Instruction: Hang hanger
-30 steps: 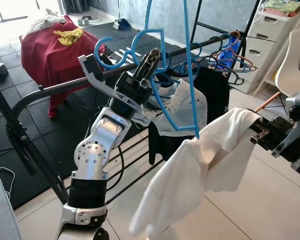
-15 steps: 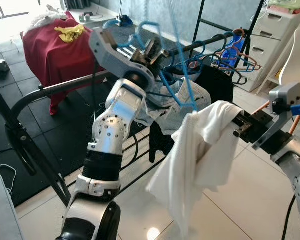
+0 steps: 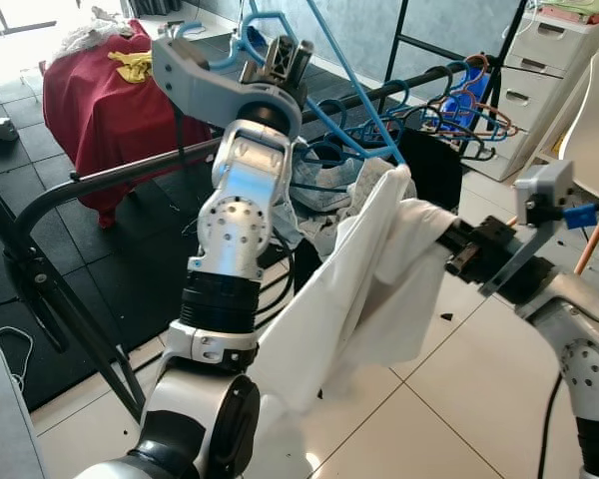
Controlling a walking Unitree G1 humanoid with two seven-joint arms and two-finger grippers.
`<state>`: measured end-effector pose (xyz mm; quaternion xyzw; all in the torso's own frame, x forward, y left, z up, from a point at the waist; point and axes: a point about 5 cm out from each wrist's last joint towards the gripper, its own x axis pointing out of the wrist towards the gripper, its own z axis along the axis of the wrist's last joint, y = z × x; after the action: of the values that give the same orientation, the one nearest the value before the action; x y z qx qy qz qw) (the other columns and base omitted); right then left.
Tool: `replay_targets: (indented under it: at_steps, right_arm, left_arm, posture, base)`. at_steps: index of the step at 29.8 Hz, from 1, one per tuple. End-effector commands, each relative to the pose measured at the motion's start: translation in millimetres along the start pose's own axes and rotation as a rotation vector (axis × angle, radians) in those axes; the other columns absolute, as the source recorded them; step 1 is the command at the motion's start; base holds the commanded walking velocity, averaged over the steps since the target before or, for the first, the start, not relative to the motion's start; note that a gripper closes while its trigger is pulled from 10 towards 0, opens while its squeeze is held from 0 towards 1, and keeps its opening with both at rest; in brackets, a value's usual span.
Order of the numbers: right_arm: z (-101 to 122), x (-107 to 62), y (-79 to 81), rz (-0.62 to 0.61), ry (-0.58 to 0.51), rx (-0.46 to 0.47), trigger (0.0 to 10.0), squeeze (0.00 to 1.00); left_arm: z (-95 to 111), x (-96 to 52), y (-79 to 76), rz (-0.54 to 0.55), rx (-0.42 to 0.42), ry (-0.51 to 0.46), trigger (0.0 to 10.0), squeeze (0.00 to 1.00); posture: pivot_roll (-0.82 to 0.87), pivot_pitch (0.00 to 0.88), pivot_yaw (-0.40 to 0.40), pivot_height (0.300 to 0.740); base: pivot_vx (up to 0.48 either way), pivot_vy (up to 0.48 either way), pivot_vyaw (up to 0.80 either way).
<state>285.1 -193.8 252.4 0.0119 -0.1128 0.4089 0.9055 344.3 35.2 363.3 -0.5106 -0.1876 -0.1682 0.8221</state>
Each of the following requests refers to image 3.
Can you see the blue plastic clothes hanger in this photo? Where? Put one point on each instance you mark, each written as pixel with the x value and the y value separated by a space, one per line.
pixel 366 100

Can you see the white shirt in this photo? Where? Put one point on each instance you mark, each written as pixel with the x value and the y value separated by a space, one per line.
pixel 349 289

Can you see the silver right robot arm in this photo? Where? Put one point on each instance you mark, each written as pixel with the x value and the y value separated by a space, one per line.
pixel 579 369

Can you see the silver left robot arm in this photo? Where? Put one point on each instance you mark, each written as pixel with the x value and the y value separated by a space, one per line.
pixel 235 200

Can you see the blue empty clothes hanger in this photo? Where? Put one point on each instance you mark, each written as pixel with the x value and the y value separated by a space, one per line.
pixel 449 125

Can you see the black empty clothes hanger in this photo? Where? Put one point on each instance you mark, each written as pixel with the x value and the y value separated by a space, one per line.
pixel 419 100

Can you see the orange empty clothes hanger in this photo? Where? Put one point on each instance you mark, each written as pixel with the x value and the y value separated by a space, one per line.
pixel 476 58

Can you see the black printed t-shirt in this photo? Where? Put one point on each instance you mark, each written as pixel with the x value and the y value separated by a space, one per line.
pixel 434 170

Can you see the pale denim garment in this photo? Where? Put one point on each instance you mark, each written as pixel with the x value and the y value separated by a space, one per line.
pixel 324 190

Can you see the yellow cloth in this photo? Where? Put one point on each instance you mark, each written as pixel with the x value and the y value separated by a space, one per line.
pixel 132 67

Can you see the blue bag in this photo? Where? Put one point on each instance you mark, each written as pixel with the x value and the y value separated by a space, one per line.
pixel 469 105

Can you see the white chair wooden legs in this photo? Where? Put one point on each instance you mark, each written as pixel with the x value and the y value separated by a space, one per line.
pixel 594 130

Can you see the black metal clothes rack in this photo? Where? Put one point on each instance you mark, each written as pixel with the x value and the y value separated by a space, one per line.
pixel 130 170

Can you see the white crumpled cloth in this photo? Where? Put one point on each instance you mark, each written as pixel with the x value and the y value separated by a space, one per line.
pixel 90 32

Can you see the white drawer cabinet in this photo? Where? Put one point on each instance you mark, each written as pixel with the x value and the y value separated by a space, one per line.
pixel 539 60

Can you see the black foam floor mat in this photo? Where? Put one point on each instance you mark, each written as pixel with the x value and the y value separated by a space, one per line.
pixel 80 269

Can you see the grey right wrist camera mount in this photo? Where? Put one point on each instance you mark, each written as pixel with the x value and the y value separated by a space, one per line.
pixel 544 190

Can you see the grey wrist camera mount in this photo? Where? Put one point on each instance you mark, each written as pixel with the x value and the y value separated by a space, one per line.
pixel 195 85
pixel 544 190

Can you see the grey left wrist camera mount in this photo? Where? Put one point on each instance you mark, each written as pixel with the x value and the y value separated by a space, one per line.
pixel 195 85

